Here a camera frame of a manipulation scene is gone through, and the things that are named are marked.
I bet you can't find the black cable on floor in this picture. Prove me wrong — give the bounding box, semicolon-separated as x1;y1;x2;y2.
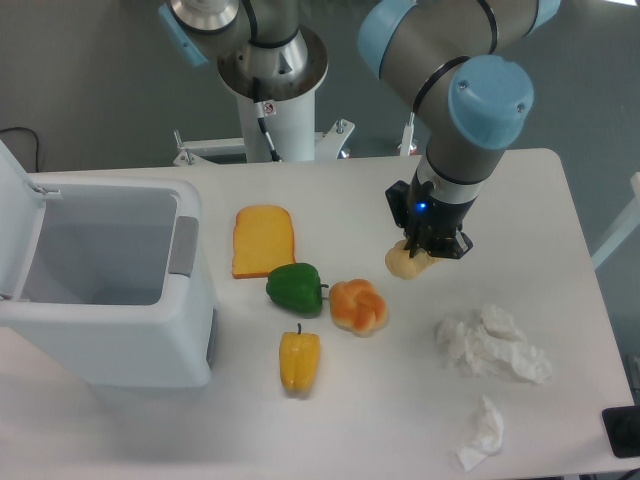
0;127;47;174

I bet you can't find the black device at table edge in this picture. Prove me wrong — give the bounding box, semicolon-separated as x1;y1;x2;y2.
601;406;639;458

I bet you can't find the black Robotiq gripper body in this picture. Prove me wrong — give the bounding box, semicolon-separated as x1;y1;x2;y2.
404;158;481;255

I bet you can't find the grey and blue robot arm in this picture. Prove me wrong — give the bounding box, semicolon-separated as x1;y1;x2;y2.
159;1;559;259

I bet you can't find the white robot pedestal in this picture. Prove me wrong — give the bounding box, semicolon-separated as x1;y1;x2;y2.
172;24;421;167

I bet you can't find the white trash can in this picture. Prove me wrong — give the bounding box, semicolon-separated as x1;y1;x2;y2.
1;149;217;388

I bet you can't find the large crumpled white tissue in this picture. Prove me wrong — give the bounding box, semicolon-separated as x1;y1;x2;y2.
435;304;553;385

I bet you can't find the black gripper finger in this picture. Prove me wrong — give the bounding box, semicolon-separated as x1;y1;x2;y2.
430;230;473;260
385;180;410;229

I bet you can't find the green bell pepper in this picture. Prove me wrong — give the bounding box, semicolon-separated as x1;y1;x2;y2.
266;263;325;317

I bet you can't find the braided round bread roll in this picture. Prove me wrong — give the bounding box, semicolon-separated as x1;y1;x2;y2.
329;279;389;337

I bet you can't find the orange toast slice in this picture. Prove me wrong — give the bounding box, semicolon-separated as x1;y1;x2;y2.
231;205;296;279

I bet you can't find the small crumpled white tissue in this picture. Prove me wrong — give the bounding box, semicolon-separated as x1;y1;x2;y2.
456;395;505;473

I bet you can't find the yellow bell pepper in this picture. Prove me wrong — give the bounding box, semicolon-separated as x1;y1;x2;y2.
279;323;321;394

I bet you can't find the pale square bread roll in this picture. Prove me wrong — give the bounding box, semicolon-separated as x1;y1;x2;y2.
385;239;440;280

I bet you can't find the white frame bar at right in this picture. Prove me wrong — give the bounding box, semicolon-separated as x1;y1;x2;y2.
591;172;639;270

